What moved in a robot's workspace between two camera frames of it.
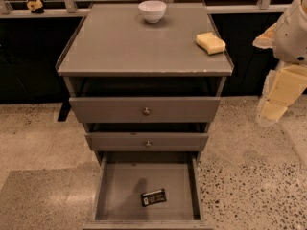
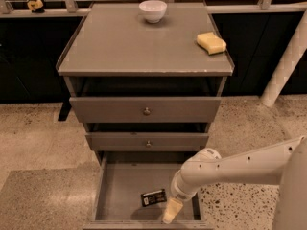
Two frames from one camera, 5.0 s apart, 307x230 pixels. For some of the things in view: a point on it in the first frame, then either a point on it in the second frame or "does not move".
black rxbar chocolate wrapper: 153,196 does not move
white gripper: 292,39 → 181,192
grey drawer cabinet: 146,80 does not move
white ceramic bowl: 153,11 does not move
